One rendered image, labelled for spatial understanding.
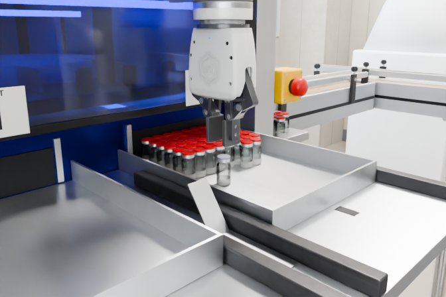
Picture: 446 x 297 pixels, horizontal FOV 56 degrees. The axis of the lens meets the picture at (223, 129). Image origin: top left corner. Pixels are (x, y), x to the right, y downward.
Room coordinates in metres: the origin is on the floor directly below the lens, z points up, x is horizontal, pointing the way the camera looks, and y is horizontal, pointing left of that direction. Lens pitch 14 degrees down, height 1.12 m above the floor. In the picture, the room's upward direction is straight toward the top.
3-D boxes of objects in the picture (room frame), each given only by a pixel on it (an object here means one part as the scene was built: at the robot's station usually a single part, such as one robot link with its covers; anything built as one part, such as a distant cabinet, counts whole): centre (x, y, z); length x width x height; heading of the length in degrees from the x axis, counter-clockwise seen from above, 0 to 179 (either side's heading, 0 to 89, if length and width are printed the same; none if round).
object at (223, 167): (0.61, 0.00, 0.90); 0.02 x 0.02 x 0.04
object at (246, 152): (0.69, -0.04, 0.90); 0.02 x 0.02 x 0.05
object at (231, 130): (0.59, -0.02, 0.98); 0.03 x 0.03 x 0.07; 45
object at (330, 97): (1.22, -0.23, 0.92); 0.69 x 0.15 x 0.16; 134
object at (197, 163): (0.69, 0.00, 0.90); 0.18 x 0.02 x 0.05; 135
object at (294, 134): (0.95, -0.11, 0.87); 0.14 x 0.13 x 0.02; 44
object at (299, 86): (0.88, -0.16, 0.99); 0.04 x 0.04 x 0.04; 44
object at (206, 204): (0.43, -0.02, 0.91); 0.14 x 0.03 x 0.06; 45
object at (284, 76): (0.91, -0.13, 1.00); 0.08 x 0.07 x 0.07; 44
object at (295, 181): (0.66, -0.03, 0.90); 0.34 x 0.26 x 0.04; 44
